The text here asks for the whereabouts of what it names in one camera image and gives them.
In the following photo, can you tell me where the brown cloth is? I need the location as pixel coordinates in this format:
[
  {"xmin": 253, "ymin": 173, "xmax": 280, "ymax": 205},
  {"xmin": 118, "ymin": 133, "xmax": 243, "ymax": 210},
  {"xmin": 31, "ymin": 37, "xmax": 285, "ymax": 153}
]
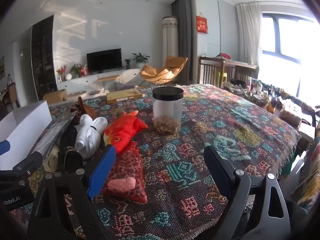
[{"xmin": 72, "ymin": 96, "xmax": 97, "ymax": 120}]

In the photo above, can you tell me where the red leopard mesh bag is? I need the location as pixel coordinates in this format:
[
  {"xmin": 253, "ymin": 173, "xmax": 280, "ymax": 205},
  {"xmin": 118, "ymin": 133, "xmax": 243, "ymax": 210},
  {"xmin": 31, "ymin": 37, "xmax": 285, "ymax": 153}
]
[{"xmin": 101, "ymin": 141, "xmax": 148, "ymax": 203}]

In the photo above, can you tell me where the wicker basket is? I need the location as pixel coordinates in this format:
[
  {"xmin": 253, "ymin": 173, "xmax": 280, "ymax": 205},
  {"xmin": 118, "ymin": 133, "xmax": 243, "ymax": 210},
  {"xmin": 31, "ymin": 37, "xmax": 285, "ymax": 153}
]
[{"xmin": 279, "ymin": 105, "xmax": 303, "ymax": 128}]

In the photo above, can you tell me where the grey curtain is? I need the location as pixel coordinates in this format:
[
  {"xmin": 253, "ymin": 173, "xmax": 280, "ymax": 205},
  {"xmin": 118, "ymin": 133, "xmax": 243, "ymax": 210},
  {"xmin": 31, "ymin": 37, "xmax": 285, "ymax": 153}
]
[{"xmin": 171, "ymin": 0, "xmax": 198, "ymax": 84}]

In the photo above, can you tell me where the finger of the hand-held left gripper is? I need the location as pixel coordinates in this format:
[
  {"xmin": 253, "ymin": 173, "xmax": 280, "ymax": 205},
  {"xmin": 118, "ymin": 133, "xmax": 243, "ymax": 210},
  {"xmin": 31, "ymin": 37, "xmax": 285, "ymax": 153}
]
[
  {"xmin": 0, "ymin": 140, "xmax": 11, "ymax": 156},
  {"xmin": 0, "ymin": 151, "xmax": 43, "ymax": 180}
]

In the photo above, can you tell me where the clear jar black lid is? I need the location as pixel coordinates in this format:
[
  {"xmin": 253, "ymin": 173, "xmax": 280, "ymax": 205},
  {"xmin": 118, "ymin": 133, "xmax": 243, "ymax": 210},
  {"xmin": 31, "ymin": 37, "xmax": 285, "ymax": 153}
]
[{"xmin": 152, "ymin": 86, "xmax": 184, "ymax": 135}]

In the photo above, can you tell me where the cluster of bottles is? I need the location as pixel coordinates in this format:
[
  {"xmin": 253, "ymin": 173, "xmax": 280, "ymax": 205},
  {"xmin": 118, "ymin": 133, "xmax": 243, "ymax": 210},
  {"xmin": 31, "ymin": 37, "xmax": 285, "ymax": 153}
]
[{"xmin": 225, "ymin": 79, "xmax": 315, "ymax": 110}]

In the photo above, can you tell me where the orange lounge chair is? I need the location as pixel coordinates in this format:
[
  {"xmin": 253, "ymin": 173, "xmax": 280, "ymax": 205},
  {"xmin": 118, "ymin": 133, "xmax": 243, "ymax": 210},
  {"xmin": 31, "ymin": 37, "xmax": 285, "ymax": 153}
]
[{"xmin": 140, "ymin": 56, "xmax": 188, "ymax": 85}]

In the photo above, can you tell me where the wooden hairpin-leg bench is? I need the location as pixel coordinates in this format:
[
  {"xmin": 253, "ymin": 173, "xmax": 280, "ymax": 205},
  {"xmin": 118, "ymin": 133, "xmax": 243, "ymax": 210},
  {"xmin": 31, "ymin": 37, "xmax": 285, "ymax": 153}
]
[{"xmin": 97, "ymin": 75, "xmax": 120, "ymax": 92}]

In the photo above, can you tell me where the white curtain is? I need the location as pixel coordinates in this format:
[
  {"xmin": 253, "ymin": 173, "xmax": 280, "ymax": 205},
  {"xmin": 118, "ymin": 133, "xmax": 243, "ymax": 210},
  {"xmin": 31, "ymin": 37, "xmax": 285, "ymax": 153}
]
[{"xmin": 236, "ymin": 2, "xmax": 263, "ymax": 67}]

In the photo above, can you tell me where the covered standing air conditioner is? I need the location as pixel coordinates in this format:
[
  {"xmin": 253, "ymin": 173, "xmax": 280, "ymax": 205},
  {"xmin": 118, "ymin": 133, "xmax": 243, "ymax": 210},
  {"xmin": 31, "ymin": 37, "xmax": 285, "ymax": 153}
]
[{"xmin": 162, "ymin": 16, "xmax": 179, "ymax": 67}]

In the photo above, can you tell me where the flat printed packet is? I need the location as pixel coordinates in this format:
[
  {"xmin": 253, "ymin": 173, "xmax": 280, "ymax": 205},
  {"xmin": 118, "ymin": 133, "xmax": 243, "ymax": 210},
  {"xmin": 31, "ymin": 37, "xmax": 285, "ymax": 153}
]
[{"xmin": 31, "ymin": 119, "xmax": 75, "ymax": 157}]

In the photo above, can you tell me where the red flower bouquet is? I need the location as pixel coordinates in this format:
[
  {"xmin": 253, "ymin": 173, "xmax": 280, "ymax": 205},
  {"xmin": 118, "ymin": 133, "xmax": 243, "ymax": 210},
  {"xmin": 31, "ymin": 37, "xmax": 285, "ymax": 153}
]
[{"xmin": 56, "ymin": 65, "xmax": 67, "ymax": 82}]

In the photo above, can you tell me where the patterned woven blanket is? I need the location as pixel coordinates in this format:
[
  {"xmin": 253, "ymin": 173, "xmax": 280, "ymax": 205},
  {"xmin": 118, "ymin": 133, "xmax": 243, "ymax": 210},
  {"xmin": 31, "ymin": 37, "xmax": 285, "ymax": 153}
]
[{"xmin": 7, "ymin": 84, "xmax": 302, "ymax": 240}]

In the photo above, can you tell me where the cream cloth roll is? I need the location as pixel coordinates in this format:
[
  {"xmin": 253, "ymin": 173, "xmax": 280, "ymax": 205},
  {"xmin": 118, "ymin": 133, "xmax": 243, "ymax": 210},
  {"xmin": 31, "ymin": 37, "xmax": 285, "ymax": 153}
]
[{"xmin": 42, "ymin": 145, "xmax": 62, "ymax": 173}]

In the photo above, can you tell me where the white television cabinet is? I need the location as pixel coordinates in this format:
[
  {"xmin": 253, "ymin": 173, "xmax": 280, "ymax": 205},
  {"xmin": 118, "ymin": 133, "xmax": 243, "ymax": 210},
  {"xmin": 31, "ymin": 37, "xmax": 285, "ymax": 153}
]
[{"xmin": 57, "ymin": 68, "xmax": 145, "ymax": 94}]

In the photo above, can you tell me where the white box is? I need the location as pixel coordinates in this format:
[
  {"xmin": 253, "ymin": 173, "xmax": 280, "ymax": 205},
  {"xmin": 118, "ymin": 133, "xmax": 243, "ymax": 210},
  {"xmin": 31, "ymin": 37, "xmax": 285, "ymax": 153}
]
[{"xmin": 0, "ymin": 100, "xmax": 53, "ymax": 171}]

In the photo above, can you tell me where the window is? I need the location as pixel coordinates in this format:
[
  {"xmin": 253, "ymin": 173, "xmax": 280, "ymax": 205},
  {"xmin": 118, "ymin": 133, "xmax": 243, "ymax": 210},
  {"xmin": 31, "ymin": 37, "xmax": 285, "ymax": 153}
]
[{"xmin": 260, "ymin": 12, "xmax": 320, "ymax": 98}]

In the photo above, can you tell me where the dark display cabinet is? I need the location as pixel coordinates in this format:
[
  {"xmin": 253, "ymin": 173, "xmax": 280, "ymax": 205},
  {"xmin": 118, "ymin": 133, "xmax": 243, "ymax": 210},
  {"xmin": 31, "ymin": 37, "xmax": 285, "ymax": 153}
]
[{"xmin": 31, "ymin": 15, "xmax": 58, "ymax": 100}]

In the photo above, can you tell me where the wooden chair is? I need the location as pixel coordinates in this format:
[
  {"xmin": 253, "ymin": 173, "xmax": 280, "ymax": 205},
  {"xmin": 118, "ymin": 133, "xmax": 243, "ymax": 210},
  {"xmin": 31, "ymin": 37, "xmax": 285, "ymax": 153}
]
[{"xmin": 0, "ymin": 81, "xmax": 22, "ymax": 115}]

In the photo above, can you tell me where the small black bag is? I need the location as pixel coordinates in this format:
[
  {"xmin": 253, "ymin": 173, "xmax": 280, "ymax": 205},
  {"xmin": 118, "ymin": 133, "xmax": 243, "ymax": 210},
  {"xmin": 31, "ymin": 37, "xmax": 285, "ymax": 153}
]
[{"xmin": 62, "ymin": 146, "xmax": 85, "ymax": 173}]

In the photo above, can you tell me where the large potted plant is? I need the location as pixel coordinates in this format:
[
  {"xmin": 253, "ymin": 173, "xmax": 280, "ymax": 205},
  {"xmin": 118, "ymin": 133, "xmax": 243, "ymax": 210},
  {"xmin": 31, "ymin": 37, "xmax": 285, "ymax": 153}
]
[{"xmin": 132, "ymin": 52, "xmax": 150, "ymax": 68}]

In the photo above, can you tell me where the bushy green potted plant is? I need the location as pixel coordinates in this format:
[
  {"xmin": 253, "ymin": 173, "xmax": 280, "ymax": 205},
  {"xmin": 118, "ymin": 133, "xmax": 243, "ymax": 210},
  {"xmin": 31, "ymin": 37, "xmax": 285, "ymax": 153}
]
[{"xmin": 70, "ymin": 64, "xmax": 84, "ymax": 78}]

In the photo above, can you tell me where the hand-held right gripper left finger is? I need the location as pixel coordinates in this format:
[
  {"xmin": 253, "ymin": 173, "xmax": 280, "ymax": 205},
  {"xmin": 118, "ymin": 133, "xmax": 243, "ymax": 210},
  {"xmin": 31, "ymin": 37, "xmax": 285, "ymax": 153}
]
[{"xmin": 27, "ymin": 145, "xmax": 117, "ymax": 240}]

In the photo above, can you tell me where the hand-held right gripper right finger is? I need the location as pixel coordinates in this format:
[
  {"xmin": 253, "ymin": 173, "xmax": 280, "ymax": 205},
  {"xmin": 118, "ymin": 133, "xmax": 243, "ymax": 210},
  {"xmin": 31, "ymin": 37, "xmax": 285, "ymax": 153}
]
[{"xmin": 203, "ymin": 145, "xmax": 292, "ymax": 240}]

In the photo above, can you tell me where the black cloth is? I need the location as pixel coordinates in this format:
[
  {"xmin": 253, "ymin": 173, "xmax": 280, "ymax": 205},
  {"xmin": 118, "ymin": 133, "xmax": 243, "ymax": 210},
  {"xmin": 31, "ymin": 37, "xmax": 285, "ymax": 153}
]
[{"xmin": 59, "ymin": 124, "xmax": 81, "ymax": 150}]

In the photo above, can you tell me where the cardboard box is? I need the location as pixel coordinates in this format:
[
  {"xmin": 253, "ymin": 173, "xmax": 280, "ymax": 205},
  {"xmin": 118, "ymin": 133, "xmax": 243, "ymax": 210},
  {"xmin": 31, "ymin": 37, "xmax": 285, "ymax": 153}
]
[{"xmin": 43, "ymin": 89, "xmax": 67, "ymax": 103}]

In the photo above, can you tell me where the red wall hanging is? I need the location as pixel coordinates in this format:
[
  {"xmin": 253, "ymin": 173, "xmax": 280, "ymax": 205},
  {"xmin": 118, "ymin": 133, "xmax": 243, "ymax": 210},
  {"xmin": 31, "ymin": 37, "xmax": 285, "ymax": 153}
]
[{"xmin": 196, "ymin": 16, "xmax": 209, "ymax": 34}]

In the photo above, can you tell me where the white towel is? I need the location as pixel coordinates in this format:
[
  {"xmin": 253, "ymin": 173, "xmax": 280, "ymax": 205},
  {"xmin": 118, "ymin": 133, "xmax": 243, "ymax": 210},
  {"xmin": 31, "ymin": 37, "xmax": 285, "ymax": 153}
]
[{"xmin": 75, "ymin": 114, "xmax": 108, "ymax": 159}]

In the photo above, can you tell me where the yellow flat box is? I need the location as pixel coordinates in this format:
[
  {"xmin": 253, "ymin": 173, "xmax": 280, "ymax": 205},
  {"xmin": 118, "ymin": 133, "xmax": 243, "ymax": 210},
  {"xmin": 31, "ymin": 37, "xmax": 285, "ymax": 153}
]
[{"xmin": 106, "ymin": 88, "xmax": 143, "ymax": 104}]

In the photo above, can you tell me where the red fish plush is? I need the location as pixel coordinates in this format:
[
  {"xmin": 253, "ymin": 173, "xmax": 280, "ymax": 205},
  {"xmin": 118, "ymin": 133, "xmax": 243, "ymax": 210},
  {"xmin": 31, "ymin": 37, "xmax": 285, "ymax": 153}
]
[{"xmin": 104, "ymin": 110, "xmax": 148, "ymax": 153}]

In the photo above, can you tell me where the black television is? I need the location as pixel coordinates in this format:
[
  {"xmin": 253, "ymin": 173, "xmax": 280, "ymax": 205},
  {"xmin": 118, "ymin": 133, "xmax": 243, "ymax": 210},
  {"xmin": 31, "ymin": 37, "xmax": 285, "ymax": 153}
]
[{"xmin": 87, "ymin": 48, "xmax": 122, "ymax": 73}]

